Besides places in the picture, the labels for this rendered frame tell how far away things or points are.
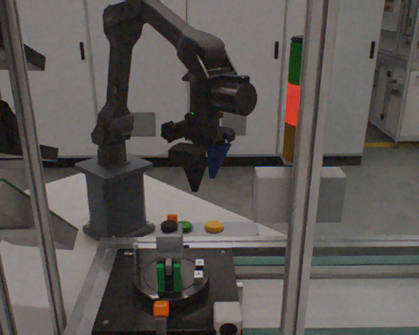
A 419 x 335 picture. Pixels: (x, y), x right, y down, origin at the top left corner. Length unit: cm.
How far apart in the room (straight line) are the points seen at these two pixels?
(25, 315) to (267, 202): 59
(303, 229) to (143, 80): 321
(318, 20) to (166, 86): 324
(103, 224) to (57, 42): 281
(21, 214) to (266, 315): 46
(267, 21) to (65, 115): 189
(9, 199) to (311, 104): 46
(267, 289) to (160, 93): 297
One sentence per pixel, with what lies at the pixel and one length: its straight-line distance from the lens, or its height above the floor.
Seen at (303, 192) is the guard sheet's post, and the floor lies 123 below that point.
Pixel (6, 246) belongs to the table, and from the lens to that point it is 124.
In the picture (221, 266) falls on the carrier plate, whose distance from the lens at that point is 86.
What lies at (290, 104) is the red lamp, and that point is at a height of 134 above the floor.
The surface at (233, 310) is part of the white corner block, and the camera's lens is 72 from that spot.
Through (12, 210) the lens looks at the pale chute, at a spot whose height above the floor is 116.
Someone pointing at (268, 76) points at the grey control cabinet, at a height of 83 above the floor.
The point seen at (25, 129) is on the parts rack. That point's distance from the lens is 68.
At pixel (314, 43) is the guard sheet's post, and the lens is 50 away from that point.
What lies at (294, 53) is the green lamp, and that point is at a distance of 53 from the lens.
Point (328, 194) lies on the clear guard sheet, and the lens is 57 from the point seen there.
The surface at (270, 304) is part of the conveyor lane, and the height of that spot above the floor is 92.
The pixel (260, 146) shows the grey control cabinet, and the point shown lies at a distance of 387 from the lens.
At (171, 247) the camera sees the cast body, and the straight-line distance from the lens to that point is 74.
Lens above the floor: 146
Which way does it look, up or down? 22 degrees down
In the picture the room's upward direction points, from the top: straight up
